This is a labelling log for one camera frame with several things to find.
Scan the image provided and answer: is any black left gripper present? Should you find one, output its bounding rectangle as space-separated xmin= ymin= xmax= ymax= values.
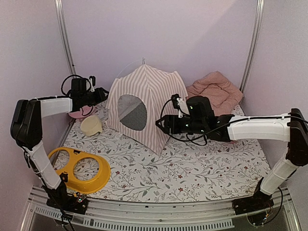
xmin=81 ymin=87 xmax=111 ymax=106

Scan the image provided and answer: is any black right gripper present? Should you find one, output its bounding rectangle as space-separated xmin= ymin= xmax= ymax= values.
xmin=156 ymin=114 xmax=206 ymax=135

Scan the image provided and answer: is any striped pet tent fabric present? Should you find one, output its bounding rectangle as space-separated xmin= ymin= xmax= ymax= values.
xmin=106 ymin=64 xmax=188 ymax=154

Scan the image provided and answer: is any white flexible tent pole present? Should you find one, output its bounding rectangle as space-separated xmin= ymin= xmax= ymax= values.
xmin=115 ymin=57 xmax=146 ymax=79

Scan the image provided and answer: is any pink gingham cushion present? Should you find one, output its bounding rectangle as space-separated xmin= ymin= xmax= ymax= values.
xmin=186 ymin=71 xmax=244 ymax=116

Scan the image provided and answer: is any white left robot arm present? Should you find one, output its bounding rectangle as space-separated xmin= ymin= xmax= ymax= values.
xmin=10 ymin=75 xmax=109 ymax=190

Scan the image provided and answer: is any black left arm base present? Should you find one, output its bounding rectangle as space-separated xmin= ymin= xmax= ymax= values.
xmin=43 ymin=182 xmax=89 ymax=215

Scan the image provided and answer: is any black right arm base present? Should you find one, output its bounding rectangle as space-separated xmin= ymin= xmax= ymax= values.
xmin=232 ymin=178 xmax=274 ymax=215

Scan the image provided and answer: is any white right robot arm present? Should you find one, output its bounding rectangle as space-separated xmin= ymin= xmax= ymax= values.
xmin=155 ymin=94 xmax=308 ymax=210

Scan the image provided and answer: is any pink bowl behind tent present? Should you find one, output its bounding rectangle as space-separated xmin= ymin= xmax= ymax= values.
xmin=68 ymin=105 xmax=95 ymax=119

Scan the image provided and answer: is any cream cat-ear pet bowl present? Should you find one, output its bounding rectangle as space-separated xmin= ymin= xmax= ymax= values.
xmin=80 ymin=115 xmax=103 ymax=136

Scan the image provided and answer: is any yellow double bowl holder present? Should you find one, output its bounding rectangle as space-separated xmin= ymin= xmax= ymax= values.
xmin=48 ymin=147 xmax=111 ymax=194

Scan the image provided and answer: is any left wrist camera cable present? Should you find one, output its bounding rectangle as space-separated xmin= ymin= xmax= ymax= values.
xmin=61 ymin=74 xmax=98 ymax=97

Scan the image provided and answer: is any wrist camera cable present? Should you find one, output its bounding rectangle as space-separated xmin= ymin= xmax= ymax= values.
xmin=61 ymin=74 xmax=98 ymax=97
xmin=160 ymin=94 xmax=210 ymax=146

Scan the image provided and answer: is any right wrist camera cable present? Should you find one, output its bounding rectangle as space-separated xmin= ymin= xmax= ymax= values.
xmin=160 ymin=94 xmax=210 ymax=146

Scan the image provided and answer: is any left aluminium frame post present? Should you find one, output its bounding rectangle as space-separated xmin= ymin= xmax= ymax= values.
xmin=54 ymin=0 xmax=77 ymax=75

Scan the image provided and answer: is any aluminium frame post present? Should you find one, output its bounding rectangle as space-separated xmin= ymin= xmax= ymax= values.
xmin=240 ymin=0 xmax=265 ymax=94
xmin=54 ymin=0 xmax=77 ymax=75

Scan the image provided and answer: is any front aluminium rail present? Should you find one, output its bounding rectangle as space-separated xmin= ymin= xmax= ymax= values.
xmin=21 ymin=187 xmax=302 ymax=231

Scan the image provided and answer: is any right aluminium frame post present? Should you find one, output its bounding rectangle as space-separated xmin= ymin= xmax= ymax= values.
xmin=240 ymin=0 xmax=265 ymax=94

